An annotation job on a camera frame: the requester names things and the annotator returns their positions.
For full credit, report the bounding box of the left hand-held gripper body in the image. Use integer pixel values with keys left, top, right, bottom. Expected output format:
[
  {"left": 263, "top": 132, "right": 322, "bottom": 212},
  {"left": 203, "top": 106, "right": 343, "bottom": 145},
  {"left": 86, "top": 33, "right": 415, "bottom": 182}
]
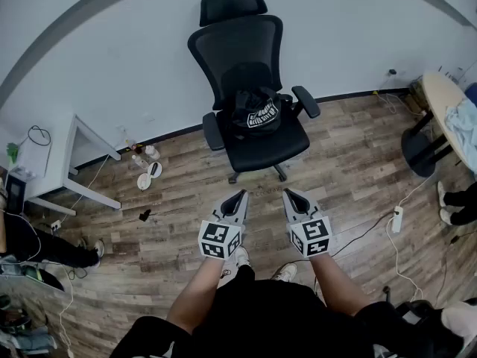
[{"left": 198, "top": 207, "right": 247, "bottom": 261}]

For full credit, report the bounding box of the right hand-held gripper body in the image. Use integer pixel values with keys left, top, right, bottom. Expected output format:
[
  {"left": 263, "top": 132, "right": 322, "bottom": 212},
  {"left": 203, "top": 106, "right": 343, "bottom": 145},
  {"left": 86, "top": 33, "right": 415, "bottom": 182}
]
[{"left": 286, "top": 206, "right": 332, "bottom": 260}]

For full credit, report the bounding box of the black printed t-shirt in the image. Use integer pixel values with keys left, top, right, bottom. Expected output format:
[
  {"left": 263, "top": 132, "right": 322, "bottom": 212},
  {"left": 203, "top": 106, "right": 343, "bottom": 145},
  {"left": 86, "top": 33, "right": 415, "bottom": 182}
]
[{"left": 230, "top": 87, "right": 282, "bottom": 138}]

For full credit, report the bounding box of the black mesh office chair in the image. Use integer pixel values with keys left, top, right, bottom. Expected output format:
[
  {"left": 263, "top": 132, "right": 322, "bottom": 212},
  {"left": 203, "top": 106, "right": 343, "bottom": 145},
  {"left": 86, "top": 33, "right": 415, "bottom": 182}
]
[{"left": 187, "top": 0, "right": 321, "bottom": 184}]

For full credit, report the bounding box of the person's left forearm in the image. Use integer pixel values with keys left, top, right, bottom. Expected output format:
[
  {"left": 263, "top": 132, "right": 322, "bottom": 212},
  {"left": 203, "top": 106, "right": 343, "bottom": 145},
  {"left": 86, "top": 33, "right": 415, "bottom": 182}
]
[{"left": 166, "top": 254, "right": 239, "bottom": 335}]

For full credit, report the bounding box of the person's right forearm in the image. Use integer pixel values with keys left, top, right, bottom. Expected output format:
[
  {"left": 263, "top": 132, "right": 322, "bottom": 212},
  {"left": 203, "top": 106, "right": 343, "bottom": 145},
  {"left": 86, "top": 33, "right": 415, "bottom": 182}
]
[{"left": 309, "top": 254, "right": 372, "bottom": 316}]

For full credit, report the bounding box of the person's left white shoe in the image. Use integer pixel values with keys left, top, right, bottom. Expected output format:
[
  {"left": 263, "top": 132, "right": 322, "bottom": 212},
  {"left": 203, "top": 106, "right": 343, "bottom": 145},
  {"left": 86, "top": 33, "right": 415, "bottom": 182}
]
[{"left": 234, "top": 246, "right": 250, "bottom": 268}]

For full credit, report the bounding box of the person's white shoe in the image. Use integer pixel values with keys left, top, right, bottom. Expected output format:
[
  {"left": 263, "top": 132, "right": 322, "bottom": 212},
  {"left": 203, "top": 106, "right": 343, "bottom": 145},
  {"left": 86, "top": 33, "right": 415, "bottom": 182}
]
[
  {"left": 271, "top": 262, "right": 298, "bottom": 283},
  {"left": 234, "top": 246, "right": 250, "bottom": 268}
]

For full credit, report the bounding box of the person's right white shoe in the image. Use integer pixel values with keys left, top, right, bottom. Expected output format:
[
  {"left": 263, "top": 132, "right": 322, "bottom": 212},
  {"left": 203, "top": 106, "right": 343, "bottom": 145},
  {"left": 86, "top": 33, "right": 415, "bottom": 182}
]
[{"left": 271, "top": 262, "right": 298, "bottom": 283}]

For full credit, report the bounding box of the white bowl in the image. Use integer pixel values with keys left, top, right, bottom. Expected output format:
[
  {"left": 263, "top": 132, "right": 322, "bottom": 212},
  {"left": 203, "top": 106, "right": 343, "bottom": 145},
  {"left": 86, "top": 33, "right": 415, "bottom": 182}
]
[{"left": 136, "top": 172, "right": 154, "bottom": 191}]

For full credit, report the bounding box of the person's black shirt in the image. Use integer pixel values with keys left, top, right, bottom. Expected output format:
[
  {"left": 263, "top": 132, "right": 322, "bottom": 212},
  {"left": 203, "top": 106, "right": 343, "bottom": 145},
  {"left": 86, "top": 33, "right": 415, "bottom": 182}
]
[{"left": 111, "top": 265, "right": 467, "bottom": 358}]

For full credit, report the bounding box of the white power strip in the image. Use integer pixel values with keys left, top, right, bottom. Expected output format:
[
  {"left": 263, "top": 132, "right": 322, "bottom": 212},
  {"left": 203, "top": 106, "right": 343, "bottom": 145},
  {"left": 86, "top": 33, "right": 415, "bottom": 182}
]
[{"left": 391, "top": 206, "right": 405, "bottom": 233}]

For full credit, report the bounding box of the black bag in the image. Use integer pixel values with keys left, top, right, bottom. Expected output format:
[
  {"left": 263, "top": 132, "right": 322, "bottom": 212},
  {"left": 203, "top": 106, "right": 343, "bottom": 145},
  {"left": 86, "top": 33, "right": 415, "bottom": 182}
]
[{"left": 394, "top": 299, "right": 444, "bottom": 327}]

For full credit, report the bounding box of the brown cardboard box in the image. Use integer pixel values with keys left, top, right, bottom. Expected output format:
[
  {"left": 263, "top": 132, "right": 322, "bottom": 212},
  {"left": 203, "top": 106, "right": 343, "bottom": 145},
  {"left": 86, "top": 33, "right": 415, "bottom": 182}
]
[{"left": 409, "top": 80, "right": 429, "bottom": 113}]

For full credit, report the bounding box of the round wooden table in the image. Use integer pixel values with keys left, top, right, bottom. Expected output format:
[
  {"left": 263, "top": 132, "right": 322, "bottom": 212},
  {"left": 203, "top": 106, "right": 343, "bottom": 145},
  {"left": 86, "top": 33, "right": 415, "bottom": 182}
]
[{"left": 401, "top": 71, "right": 477, "bottom": 180}]

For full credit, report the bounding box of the white cloth bundle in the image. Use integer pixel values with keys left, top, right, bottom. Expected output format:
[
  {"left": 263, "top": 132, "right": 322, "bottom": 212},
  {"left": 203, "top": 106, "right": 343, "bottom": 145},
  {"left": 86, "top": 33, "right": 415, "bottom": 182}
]
[{"left": 441, "top": 302, "right": 477, "bottom": 346}]

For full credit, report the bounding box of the light blue cloth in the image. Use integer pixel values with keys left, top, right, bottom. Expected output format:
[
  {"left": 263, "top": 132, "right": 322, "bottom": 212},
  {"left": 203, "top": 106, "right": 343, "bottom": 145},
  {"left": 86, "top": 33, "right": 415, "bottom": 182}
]
[{"left": 445, "top": 97, "right": 477, "bottom": 154}]

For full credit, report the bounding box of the white desk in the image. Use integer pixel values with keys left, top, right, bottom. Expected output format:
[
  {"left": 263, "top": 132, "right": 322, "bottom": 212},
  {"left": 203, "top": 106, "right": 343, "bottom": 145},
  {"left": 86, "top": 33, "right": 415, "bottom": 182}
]
[{"left": 7, "top": 113, "right": 122, "bottom": 216}]

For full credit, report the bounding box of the grey and green bag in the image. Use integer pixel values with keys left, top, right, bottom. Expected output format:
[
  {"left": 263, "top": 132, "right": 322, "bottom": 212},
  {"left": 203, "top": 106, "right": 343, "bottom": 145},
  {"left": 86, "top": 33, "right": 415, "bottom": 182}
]
[{"left": 0, "top": 255, "right": 64, "bottom": 294}]

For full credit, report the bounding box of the black box device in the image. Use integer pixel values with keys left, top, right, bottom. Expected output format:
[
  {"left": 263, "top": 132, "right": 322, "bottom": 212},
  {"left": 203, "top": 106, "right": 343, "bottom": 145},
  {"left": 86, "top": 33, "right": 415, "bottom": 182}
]
[{"left": 5, "top": 173, "right": 27, "bottom": 212}]

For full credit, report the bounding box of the black cable loop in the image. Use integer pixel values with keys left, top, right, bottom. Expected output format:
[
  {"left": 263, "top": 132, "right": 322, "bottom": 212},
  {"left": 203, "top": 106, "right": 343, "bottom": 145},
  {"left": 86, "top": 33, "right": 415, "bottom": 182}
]
[{"left": 28, "top": 125, "right": 52, "bottom": 147}]

